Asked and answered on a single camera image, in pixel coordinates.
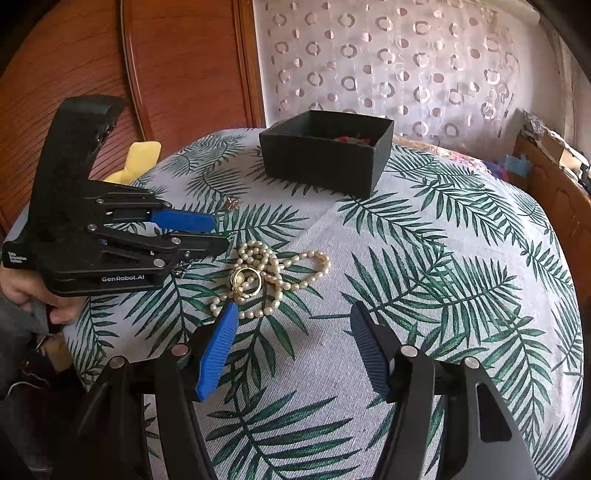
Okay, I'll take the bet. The wooden wardrobe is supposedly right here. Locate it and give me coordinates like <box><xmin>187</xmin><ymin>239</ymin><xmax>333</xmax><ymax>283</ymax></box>
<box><xmin>0</xmin><ymin>0</ymin><xmax>267</xmax><ymax>234</ymax></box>

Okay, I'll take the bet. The gold ring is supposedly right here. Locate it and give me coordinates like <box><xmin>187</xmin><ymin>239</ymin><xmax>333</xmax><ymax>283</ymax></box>
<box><xmin>229</xmin><ymin>265</ymin><xmax>265</xmax><ymax>302</ymax></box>

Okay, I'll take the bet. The pile of papers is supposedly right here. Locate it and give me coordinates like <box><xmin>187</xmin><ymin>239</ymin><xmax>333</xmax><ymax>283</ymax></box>
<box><xmin>521</xmin><ymin>109</ymin><xmax>591</xmax><ymax>183</ymax></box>

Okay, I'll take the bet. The person's left hand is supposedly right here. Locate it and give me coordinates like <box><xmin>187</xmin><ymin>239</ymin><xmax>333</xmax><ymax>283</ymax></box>
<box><xmin>0</xmin><ymin>265</ymin><xmax>87</xmax><ymax>325</ymax></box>

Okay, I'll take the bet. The floral bed blanket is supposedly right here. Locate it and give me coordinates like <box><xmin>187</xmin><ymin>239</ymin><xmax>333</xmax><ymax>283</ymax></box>
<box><xmin>392</xmin><ymin>134</ymin><xmax>492</xmax><ymax>175</ymax></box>

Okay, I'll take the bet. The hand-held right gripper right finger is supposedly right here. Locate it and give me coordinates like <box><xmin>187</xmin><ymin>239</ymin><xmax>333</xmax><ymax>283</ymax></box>
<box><xmin>350</xmin><ymin>301</ymin><xmax>539</xmax><ymax>480</ymax></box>

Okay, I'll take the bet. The leaf print tablecloth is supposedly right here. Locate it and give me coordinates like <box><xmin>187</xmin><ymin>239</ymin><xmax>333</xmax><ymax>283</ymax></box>
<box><xmin>65</xmin><ymin>128</ymin><xmax>585</xmax><ymax>480</ymax></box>

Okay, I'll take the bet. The black square box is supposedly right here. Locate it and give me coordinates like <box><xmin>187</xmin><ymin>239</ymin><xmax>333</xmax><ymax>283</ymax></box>
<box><xmin>259</xmin><ymin>110</ymin><xmax>394</xmax><ymax>199</ymax></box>

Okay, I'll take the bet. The grey clothing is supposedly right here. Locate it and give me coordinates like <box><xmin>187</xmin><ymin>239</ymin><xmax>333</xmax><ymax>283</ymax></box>
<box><xmin>0</xmin><ymin>295</ymin><xmax>84</xmax><ymax>467</ymax></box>

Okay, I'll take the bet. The circle pattern sheer curtain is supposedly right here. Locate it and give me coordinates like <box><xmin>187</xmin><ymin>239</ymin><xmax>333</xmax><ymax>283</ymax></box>
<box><xmin>252</xmin><ymin>0</ymin><xmax>542</xmax><ymax>155</ymax></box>

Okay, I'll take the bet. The light blue cloth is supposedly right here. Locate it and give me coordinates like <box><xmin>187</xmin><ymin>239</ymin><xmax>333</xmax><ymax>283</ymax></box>
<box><xmin>501</xmin><ymin>154</ymin><xmax>537</xmax><ymax>180</ymax></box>

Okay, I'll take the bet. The white pearl necklace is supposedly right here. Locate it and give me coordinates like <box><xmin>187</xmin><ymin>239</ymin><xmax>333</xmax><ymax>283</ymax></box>
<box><xmin>209</xmin><ymin>240</ymin><xmax>332</xmax><ymax>320</ymax></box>

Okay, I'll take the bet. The long wooden cabinet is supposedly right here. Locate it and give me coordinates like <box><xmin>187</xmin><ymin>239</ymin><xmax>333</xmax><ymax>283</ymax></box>
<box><xmin>510</xmin><ymin>133</ymin><xmax>591</xmax><ymax>234</ymax></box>

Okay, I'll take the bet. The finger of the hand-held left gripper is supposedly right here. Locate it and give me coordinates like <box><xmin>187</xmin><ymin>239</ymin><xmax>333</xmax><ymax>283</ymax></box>
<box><xmin>96</xmin><ymin>198</ymin><xmax>218</xmax><ymax>234</ymax></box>
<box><xmin>90</xmin><ymin>225</ymin><xmax>232</xmax><ymax>269</ymax></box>

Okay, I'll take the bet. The yellow plush toy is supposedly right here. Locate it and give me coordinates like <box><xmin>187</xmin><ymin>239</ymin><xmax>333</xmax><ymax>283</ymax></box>
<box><xmin>103</xmin><ymin>141</ymin><xmax>162</xmax><ymax>184</ymax></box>

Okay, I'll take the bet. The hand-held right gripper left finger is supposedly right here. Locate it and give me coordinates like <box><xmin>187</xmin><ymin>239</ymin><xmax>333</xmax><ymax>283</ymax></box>
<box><xmin>74</xmin><ymin>302</ymin><xmax>241</xmax><ymax>480</ymax></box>

